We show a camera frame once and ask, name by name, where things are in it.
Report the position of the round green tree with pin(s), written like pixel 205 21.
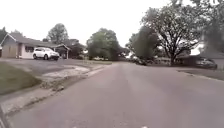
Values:
pixel 103 43

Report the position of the dark parked vehicle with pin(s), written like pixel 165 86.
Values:
pixel 140 61

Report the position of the dark green tree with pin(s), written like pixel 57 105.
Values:
pixel 144 43

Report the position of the grey asphalt road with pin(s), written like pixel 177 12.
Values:
pixel 133 96

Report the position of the tall tree behind house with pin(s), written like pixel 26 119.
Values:
pixel 57 32

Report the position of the white car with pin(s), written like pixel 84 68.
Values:
pixel 45 53

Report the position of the large spreading tree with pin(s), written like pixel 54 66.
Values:
pixel 176 26

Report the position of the grey driveway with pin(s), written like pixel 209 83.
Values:
pixel 36 65

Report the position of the pale concrete kerb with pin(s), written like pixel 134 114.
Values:
pixel 36 94

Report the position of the house with pale gable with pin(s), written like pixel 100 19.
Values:
pixel 203 53

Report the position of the grass verge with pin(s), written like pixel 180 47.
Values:
pixel 205 73

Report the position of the dark car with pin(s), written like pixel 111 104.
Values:
pixel 206 63

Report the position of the low house with grey roof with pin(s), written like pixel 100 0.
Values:
pixel 16 45

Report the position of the grass lawn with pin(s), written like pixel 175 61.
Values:
pixel 11 78

